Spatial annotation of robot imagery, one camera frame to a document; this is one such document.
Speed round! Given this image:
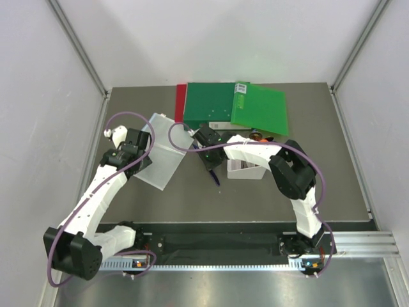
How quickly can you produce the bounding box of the clear mesh zip pouch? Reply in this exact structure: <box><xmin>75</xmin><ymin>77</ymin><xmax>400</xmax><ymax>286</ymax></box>
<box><xmin>134</xmin><ymin>113</ymin><xmax>186</xmax><ymax>191</ymax></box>

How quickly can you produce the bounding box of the dark blue table knife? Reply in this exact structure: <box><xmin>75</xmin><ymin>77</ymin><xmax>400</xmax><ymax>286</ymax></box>
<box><xmin>192</xmin><ymin>143</ymin><xmax>220</xmax><ymax>187</ymax></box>

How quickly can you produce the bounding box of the red folder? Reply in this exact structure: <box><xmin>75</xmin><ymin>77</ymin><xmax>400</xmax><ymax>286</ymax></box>
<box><xmin>174</xmin><ymin>84</ymin><xmax>187</xmax><ymax>122</ymax></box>

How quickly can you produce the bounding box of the silver spoon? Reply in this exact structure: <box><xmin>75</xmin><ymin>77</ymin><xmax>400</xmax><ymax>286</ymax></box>
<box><xmin>249</xmin><ymin>130</ymin><xmax>263</xmax><ymax>141</ymax></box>

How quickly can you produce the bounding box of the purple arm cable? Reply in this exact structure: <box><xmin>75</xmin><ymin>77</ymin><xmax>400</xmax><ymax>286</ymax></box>
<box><xmin>46</xmin><ymin>111</ymin><xmax>157</xmax><ymax>287</ymax></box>
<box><xmin>167</xmin><ymin>122</ymin><xmax>335</xmax><ymax>278</ymax></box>

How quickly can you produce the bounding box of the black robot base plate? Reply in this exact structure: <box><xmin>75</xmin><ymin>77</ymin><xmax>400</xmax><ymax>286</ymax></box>
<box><xmin>115</xmin><ymin>232</ymin><xmax>319</xmax><ymax>263</ymax></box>

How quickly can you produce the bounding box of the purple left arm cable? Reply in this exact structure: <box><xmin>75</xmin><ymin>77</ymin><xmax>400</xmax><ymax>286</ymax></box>
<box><xmin>46</xmin><ymin>111</ymin><xmax>157</xmax><ymax>287</ymax></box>

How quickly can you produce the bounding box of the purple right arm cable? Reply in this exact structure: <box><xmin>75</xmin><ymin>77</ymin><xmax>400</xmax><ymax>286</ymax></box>
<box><xmin>167</xmin><ymin>122</ymin><xmax>335</xmax><ymax>278</ymax></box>

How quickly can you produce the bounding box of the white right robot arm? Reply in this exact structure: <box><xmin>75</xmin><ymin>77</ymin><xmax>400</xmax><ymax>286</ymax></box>
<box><xmin>192</xmin><ymin>126</ymin><xmax>324</xmax><ymax>253</ymax></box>

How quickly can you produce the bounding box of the white divided plastic container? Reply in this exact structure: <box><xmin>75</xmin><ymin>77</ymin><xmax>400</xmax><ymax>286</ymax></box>
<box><xmin>227</xmin><ymin>160</ymin><xmax>266</xmax><ymax>180</ymax></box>

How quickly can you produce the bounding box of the light green plastic folder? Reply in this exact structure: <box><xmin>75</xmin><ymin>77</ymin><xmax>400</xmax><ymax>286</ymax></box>
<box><xmin>231</xmin><ymin>82</ymin><xmax>289</xmax><ymax>136</ymax></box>

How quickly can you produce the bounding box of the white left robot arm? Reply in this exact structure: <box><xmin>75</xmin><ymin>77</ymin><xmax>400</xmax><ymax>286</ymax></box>
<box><xmin>43</xmin><ymin>125</ymin><xmax>154</xmax><ymax>280</ymax></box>

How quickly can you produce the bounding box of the dark green ring binder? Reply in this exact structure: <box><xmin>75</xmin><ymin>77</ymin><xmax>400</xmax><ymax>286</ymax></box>
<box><xmin>183</xmin><ymin>83</ymin><xmax>235</xmax><ymax>130</ymax></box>

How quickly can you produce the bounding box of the grey slotted cable duct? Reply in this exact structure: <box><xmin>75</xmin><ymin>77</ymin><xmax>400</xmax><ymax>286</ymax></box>
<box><xmin>100</xmin><ymin>258</ymin><xmax>305</xmax><ymax>272</ymax></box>

